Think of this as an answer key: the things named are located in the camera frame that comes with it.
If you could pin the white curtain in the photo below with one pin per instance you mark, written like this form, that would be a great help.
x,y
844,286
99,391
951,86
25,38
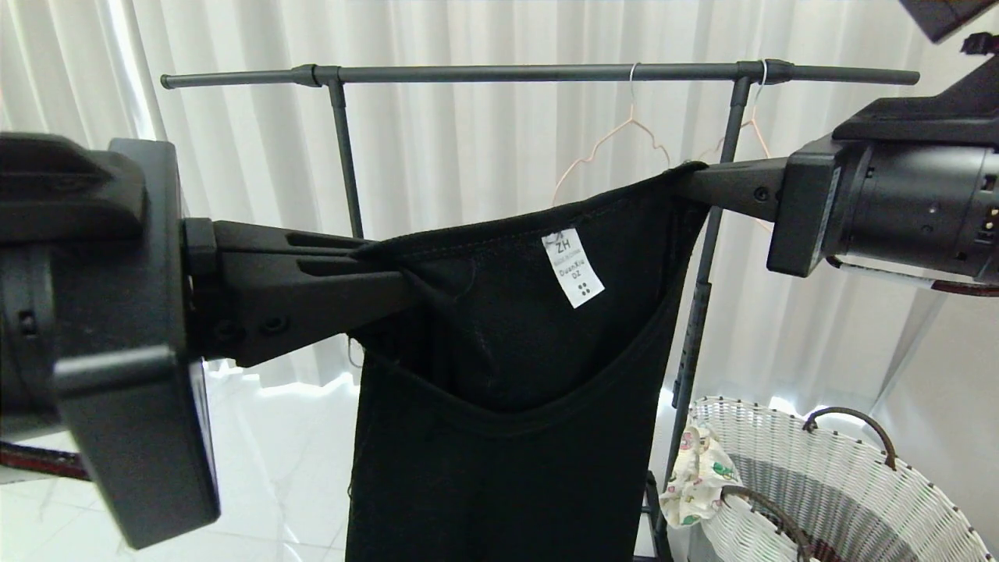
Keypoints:
x,y
484,140

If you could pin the black sleeveless top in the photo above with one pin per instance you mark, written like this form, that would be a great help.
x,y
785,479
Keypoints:
x,y
507,437

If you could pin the black clothes rack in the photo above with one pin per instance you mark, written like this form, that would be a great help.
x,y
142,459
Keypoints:
x,y
546,74

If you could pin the pink clothes hanger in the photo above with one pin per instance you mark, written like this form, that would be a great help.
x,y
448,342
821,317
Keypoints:
x,y
762,137
613,134

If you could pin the white laundry basket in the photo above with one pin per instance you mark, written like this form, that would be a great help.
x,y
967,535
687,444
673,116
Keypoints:
x,y
780,437

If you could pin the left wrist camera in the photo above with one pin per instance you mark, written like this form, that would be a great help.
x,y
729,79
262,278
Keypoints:
x,y
62,187

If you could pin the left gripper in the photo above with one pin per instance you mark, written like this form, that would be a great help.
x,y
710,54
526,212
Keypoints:
x,y
133,406

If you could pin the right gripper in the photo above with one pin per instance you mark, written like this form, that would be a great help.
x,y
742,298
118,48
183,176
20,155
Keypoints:
x,y
897,203

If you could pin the cream printed garment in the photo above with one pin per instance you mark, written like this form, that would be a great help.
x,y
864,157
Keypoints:
x,y
698,476

